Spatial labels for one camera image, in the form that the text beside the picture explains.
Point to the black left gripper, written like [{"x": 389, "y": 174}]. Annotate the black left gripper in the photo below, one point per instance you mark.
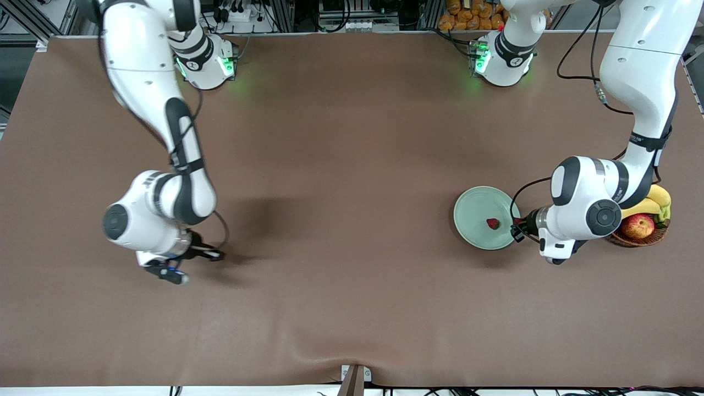
[{"x": 529, "y": 222}]

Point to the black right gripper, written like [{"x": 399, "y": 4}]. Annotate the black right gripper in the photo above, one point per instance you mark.
[{"x": 199, "y": 252}]

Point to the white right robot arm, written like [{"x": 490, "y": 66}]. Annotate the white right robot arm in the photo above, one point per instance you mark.
[{"x": 137, "y": 66}]

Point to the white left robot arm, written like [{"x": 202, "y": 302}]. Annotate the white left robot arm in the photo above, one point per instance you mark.
[{"x": 638, "y": 71}]

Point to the pale green round plate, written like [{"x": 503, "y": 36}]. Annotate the pale green round plate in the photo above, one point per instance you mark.
[{"x": 478, "y": 209}]

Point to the brown wicker basket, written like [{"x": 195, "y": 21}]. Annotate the brown wicker basket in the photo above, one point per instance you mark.
[{"x": 632, "y": 242}]

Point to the red yellow apple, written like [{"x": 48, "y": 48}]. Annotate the red yellow apple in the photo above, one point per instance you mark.
[{"x": 638, "y": 226}]

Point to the large yellow banana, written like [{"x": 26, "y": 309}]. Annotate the large yellow banana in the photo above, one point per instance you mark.
[{"x": 660, "y": 195}]

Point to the brown table mat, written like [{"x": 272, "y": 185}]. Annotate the brown table mat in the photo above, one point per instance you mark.
[{"x": 352, "y": 308}]

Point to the bag of orange buns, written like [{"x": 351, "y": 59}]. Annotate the bag of orange buns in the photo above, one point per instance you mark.
[{"x": 456, "y": 22}]

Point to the white power strip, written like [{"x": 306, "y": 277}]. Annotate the white power strip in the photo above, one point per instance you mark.
[{"x": 236, "y": 15}]

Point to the white connector strip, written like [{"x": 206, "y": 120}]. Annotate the white connector strip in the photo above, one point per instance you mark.
[{"x": 357, "y": 25}]

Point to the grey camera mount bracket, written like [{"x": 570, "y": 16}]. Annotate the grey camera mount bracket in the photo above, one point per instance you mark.
[{"x": 355, "y": 382}]

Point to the aluminium extrusion frame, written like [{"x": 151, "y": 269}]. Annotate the aluminium extrusion frame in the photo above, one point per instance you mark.
[{"x": 283, "y": 14}]

